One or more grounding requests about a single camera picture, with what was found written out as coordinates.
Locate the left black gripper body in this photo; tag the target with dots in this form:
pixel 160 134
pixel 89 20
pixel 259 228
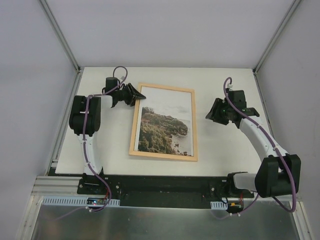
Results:
pixel 129 94

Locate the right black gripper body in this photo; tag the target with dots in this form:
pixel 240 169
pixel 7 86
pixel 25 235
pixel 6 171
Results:
pixel 219 112

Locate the landscape photo print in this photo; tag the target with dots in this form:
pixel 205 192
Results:
pixel 165 125

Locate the light wooden picture frame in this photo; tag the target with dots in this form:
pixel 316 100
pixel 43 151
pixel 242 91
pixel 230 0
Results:
pixel 195 125

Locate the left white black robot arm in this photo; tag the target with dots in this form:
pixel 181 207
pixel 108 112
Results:
pixel 85 121

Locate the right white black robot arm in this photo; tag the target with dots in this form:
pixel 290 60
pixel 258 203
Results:
pixel 279 172

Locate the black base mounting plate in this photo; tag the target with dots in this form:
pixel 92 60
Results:
pixel 184 192

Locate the right white cable duct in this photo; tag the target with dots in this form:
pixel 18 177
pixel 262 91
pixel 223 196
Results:
pixel 218 205

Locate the white cable duct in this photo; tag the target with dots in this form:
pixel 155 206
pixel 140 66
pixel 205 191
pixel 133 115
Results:
pixel 82 201
pixel 218 205

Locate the left aluminium corner post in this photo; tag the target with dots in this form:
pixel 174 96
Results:
pixel 59 34

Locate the aluminium corner post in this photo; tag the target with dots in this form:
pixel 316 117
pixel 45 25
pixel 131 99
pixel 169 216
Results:
pixel 277 34
pixel 59 34

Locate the aluminium front rail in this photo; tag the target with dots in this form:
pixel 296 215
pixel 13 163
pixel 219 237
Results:
pixel 55 186

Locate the right aluminium corner post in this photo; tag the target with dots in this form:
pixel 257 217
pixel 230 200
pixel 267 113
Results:
pixel 277 34

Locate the left white cable duct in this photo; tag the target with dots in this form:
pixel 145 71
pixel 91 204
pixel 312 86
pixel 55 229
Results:
pixel 82 201

